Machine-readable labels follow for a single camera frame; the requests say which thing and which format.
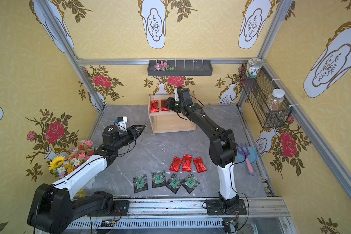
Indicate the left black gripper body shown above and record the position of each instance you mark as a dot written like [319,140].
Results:
[130,131]

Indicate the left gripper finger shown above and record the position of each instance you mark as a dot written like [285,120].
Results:
[137,127]
[134,134]

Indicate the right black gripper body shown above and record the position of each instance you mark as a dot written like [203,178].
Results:
[180,91]

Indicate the red tea bag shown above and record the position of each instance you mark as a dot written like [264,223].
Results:
[154,106]
[176,164]
[187,163]
[200,167]
[163,106]

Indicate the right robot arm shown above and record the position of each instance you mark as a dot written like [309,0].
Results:
[222,146]

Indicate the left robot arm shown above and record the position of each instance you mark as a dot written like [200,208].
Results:
[54,208]

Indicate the wooden two-tier shelf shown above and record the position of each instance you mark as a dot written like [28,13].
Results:
[167,121]

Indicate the green tea bag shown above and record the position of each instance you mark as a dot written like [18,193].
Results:
[190,183]
[140,183]
[158,179]
[174,183]

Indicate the small pink flowers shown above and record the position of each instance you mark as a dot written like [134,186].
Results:
[163,66]

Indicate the colourful flower bouquet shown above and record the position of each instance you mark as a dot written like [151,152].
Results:
[62,166]

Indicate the purple pink garden fork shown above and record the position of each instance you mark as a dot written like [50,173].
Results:
[248,164]

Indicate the white patterned jar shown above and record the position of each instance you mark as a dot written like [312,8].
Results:
[253,67]

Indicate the left small circuit board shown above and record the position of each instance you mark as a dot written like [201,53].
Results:
[107,223]

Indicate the small circuit board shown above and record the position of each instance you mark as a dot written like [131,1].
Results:
[107,223]
[229,227]

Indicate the clear jar white lid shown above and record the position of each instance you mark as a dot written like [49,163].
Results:
[274,101]

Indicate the right small circuit board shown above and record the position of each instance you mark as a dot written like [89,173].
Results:
[229,227]

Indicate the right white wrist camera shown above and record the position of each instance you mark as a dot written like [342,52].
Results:
[176,95]

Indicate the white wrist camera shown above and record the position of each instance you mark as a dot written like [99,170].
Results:
[176,95]
[121,122]

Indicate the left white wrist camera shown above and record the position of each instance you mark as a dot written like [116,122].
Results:
[121,122]

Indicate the grey wall tray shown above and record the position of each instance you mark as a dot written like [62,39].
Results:
[183,67]

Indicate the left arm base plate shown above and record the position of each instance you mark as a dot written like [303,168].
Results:
[120,207]

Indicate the black wire wall basket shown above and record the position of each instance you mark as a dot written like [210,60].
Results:
[256,91]

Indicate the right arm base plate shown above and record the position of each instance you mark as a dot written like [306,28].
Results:
[216,207]

